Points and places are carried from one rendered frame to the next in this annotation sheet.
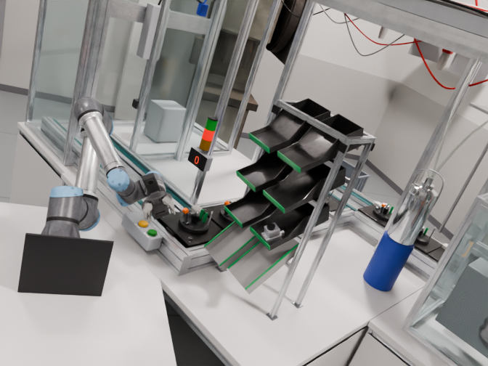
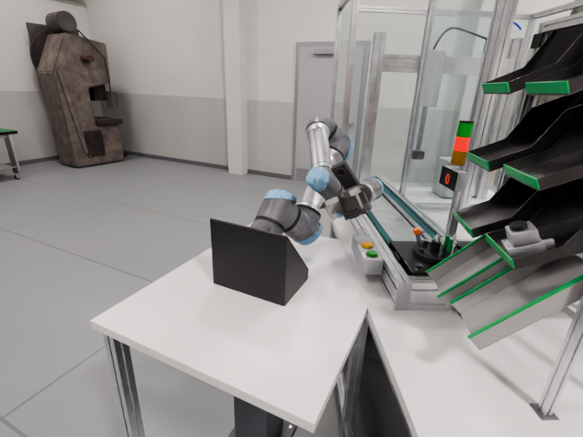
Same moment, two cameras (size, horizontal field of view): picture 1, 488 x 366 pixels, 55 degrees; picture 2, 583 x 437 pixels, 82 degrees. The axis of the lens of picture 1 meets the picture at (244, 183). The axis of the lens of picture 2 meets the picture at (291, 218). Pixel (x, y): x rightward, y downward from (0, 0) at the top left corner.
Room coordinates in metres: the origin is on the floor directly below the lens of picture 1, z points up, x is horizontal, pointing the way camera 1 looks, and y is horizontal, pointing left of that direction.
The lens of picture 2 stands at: (0.78, -0.32, 1.50)
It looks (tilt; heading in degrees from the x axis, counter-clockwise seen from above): 21 degrees down; 49
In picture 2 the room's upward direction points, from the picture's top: 2 degrees clockwise
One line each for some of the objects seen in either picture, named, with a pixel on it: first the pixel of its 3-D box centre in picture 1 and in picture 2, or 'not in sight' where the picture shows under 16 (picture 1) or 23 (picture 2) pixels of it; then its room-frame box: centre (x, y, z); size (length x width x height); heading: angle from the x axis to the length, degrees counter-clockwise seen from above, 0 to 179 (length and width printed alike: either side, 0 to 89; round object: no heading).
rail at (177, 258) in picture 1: (130, 208); (370, 237); (1.90, 0.46, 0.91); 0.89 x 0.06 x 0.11; 52
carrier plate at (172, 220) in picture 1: (192, 227); (433, 257); (1.85, 0.15, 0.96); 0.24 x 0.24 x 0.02; 52
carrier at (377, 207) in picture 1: (385, 210); not in sight; (2.73, -0.89, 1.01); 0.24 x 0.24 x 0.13; 52
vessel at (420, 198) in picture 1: (417, 205); not in sight; (2.11, -0.81, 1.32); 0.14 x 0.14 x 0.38
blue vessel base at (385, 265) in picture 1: (388, 260); not in sight; (2.11, -0.81, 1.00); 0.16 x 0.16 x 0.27
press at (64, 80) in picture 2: not in sight; (85, 94); (2.09, 7.29, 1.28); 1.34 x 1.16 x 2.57; 24
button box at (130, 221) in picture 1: (141, 230); (366, 253); (1.74, 0.35, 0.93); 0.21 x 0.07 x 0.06; 52
